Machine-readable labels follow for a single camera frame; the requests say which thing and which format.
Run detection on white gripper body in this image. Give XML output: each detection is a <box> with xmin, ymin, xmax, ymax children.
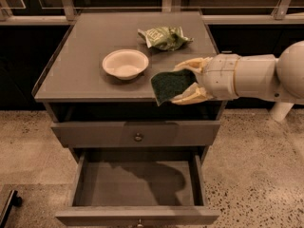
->
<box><xmin>196</xmin><ymin>54</ymin><xmax>240</xmax><ymax>100</ymax></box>

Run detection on black object at floor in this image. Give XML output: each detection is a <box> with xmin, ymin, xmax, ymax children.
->
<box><xmin>0</xmin><ymin>190</ymin><xmax>23</xmax><ymax>228</ymax></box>

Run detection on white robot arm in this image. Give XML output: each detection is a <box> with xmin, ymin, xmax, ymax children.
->
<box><xmin>172</xmin><ymin>41</ymin><xmax>304</xmax><ymax>122</ymax></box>

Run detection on grey drawer cabinet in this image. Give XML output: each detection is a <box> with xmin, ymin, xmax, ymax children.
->
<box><xmin>33</xmin><ymin>11</ymin><xmax>225</xmax><ymax>158</ymax></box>

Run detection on open grey middle drawer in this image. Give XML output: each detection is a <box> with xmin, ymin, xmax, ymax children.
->
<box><xmin>56</xmin><ymin>152</ymin><xmax>220</xmax><ymax>228</ymax></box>

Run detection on green crumpled chip bag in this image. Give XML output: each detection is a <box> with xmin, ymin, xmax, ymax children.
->
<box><xmin>138</xmin><ymin>27</ymin><xmax>194</xmax><ymax>51</ymax></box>

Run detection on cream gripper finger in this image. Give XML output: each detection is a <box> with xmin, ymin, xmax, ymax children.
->
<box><xmin>174</xmin><ymin>57</ymin><xmax>212</xmax><ymax>73</ymax></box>
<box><xmin>170</xmin><ymin>83</ymin><xmax>213</xmax><ymax>105</ymax></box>

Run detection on metal glass railing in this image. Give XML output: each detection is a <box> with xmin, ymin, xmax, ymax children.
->
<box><xmin>0</xmin><ymin>0</ymin><xmax>304</xmax><ymax>25</ymax></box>

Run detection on metal middle drawer knob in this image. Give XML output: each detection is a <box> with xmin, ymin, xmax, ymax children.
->
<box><xmin>136</xmin><ymin>219</ymin><xmax>143</xmax><ymax>228</ymax></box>

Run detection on white paper bowl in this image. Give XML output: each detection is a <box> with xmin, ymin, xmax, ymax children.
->
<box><xmin>102</xmin><ymin>49</ymin><xmax>149</xmax><ymax>80</ymax></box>

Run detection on grey top drawer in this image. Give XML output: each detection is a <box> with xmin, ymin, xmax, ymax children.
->
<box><xmin>51</xmin><ymin>121</ymin><xmax>220</xmax><ymax>148</ymax></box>

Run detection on round metal drawer knob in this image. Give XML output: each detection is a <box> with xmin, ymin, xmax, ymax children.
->
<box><xmin>134</xmin><ymin>133</ymin><xmax>143</xmax><ymax>142</ymax></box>

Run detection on green yellow sponge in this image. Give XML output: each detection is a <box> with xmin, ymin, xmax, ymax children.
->
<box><xmin>150</xmin><ymin>69</ymin><xmax>197</xmax><ymax>105</ymax></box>

